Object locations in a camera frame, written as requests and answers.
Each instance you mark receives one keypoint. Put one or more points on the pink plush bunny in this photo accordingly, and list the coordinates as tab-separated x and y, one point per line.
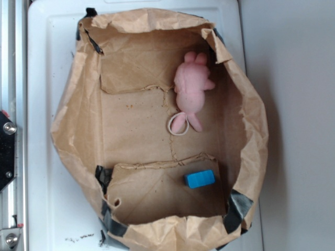
191	81

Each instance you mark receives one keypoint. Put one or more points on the brown paper bag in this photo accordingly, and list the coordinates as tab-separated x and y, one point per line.
111	132

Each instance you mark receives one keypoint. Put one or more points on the blue rectangular block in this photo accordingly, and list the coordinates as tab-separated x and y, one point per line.
199	179

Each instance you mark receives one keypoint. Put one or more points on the white plastic bin lid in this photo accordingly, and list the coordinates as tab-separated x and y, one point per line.
59	216

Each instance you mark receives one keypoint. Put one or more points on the black metal bracket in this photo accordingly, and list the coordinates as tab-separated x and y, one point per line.
7	150

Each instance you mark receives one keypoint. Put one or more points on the aluminium frame rail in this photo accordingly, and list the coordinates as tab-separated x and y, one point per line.
13	102

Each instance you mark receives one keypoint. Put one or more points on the silver corner bracket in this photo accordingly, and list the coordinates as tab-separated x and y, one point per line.
11	239

